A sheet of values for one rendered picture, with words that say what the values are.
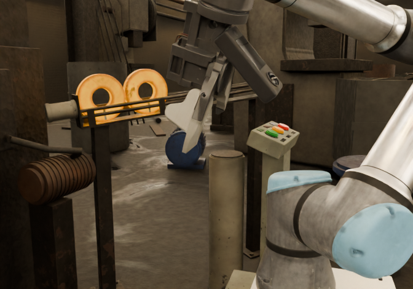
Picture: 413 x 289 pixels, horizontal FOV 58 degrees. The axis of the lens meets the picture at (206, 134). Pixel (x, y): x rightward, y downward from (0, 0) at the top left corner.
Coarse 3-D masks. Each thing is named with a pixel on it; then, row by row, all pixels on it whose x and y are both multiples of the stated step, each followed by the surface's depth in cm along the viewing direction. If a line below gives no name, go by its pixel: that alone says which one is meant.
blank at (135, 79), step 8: (136, 72) 125; (144, 72) 126; (152, 72) 128; (128, 80) 124; (136, 80) 125; (144, 80) 127; (152, 80) 128; (160, 80) 130; (128, 88) 124; (136, 88) 126; (152, 88) 131; (160, 88) 130; (128, 96) 125; (136, 96) 126; (152, 96) 131; (160, 96) 131; (144, 104) 128; (144, 112) 128; (152, 112) 130
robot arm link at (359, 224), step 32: (384, 128) 63; (384, 160) 57; (320, 192) 61; (352, 192) 56; (384, 192) 54; (320, 224) 57; (352, 224) 52; (384, 224) 51; (352, 256) 52; (384, 256) 52
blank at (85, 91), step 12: (84, 84) 117; (96, 84) 119; (108, 84) 121; (120, 84) 123; (84, 96) 117; (120, 96) 123; (84, 108) 118; (120, 108) 124; (96, 120) 120; (108, 120) 122
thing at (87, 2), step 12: (72, 0) 498; (84, 0) 479; (72, 12) 500; (84, 12) 480; (72, 24) 502; (84, 24) 482; (96, 24) 503; (72, 36) 503; (84, 36) 483; (96, 36) 504; (72, 48) 505; (84, 48) 486; (96, 48) 506; (72, 60) 507; (84, 60) 505; (96, 60) 508
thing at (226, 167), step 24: (216, 168) 120; (240, 168) 121; (216, 192) 122; (240, 192) 122; (216, 216) 123; (240, 216) 124; (216, 240) 124; (240, 240) 126; (216, 264) 126; (240, 264) 127; (216, 288) 127
